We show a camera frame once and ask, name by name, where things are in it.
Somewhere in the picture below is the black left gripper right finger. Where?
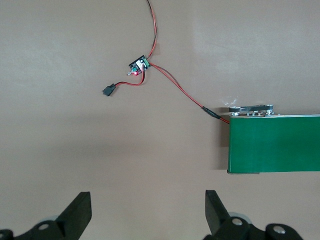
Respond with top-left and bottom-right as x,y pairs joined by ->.
203,189 -> 305,240

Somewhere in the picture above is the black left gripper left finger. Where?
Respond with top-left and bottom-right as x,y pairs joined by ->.
0,191 -> 93,240

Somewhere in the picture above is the green conveyor belt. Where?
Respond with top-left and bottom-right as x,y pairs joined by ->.
226,102 -> 320,175

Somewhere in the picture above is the red-black conveyor motor lead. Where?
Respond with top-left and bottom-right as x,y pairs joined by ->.
149,63 -> 231,125

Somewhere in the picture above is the red-black lead with black plug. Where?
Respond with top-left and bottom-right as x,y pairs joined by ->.
101,71 -> 146,97

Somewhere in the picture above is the black speed controller board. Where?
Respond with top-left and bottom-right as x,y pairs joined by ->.
126,55 -> 152,78

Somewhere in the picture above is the red-black power supply lead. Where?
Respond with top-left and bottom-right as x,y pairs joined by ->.
146,0 -> 160,60

